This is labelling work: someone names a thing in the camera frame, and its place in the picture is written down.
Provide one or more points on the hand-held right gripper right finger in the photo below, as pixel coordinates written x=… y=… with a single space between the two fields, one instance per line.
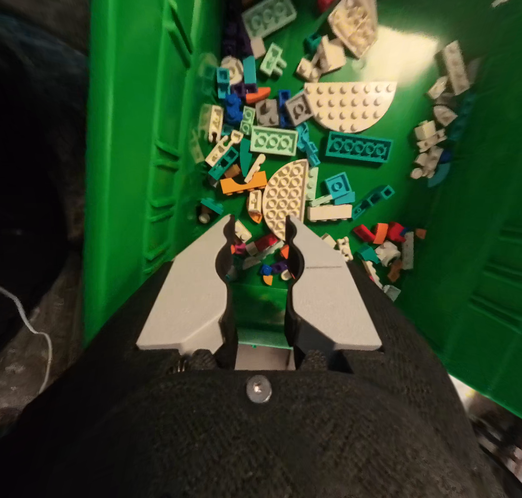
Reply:
x=334 y=306

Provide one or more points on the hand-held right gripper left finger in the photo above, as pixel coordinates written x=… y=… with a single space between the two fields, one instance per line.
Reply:
x=187 y=306

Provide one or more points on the green plastic bin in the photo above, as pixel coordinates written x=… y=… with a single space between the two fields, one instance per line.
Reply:
x=134 y=139

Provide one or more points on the pile of toy bricks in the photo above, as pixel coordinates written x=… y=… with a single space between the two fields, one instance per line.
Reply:
x=346 y=102

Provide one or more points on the person's black clothing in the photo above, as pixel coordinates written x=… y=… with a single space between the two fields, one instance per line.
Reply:
x=36 y=159

